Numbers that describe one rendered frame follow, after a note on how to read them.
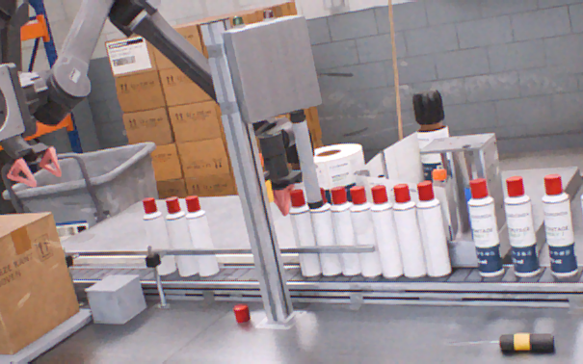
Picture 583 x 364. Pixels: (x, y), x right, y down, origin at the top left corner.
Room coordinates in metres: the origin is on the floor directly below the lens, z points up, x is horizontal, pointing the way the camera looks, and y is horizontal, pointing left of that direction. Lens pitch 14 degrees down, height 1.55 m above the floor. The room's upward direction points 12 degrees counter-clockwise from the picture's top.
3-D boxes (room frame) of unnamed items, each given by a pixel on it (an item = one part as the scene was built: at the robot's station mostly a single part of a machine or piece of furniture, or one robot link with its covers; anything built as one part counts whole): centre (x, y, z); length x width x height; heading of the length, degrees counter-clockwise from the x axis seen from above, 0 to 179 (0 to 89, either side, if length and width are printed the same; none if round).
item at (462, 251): (1.75, -0.37, 1.01); 0.14 x 0.13 x 0.26; 58
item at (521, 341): (1.40, -0.31, 0.84); 0.20 x 0.03 x 0.03; 65
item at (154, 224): (2.10, 0.36, 0.98); 0.05 x 0.05 x 0.20
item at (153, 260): (2.01, 0.36, 0.91); 0.07 x 0.03 x 0.16; 148
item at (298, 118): (1.73, -0.04, 1.18); 0.04 x 0.04 x 0.21
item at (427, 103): (2.32, -0.42, 1.04); 0.09 x 0.09 x 0.29
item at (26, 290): (2.00, 0.78, 0.99); 0.30 x 0.24 x 0.27; 60
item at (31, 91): (1.52, 0.44, 1.45); 0.09 x 0.08 x 0.12; 59
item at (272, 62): (1.77, -0.01, 1.38); 0.17 x 0.10 x 0.19; 113
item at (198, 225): (2.02, 0.24, 0.98); 0.05 x 0.05 x 0.20
